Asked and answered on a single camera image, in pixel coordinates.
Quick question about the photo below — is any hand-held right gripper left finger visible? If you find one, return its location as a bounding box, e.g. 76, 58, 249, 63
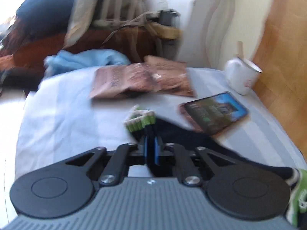
65, 126, 150, 185

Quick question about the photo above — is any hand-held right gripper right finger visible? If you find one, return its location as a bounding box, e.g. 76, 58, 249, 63
153, 126, 238, 186

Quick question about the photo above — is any black garment with green trim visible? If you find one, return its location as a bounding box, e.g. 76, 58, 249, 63
123, 105, 307, 228

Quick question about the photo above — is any smartphone in brown case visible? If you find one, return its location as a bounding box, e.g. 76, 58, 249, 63
179, 91, 249, 135

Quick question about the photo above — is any brown snack packet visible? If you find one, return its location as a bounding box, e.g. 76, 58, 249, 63
90, 62, 154, 99
143, 55, 196, 98

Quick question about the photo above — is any grey striped bed sheet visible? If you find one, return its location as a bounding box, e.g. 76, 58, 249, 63
14, 66, 305, 180

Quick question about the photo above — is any light blue cloth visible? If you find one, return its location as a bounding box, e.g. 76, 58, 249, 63
44, 49, 131, 75

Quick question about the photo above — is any white enamel mug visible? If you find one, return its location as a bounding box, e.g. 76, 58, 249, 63
224, 57, 263, 96

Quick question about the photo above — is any small wooden stool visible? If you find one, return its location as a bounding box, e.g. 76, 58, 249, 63
147, 23, 183, 61

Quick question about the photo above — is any wooden stick in mug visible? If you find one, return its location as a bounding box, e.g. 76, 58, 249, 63
236, 41, 245, 61

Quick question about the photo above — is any black device on stool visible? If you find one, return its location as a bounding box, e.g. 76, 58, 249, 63
158, 9, 181, 27

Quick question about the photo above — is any brown orange blanket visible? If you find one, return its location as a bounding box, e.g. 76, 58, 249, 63
0, 17, 159, 94

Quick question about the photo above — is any beige hanging cloth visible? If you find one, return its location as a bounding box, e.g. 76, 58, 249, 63
64, 0, 149, 48

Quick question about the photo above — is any wood pattern board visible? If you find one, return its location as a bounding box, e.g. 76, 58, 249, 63
251, 0, 307, 154

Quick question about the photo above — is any dark blue cushion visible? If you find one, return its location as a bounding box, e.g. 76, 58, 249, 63
14, 0, 78, 30

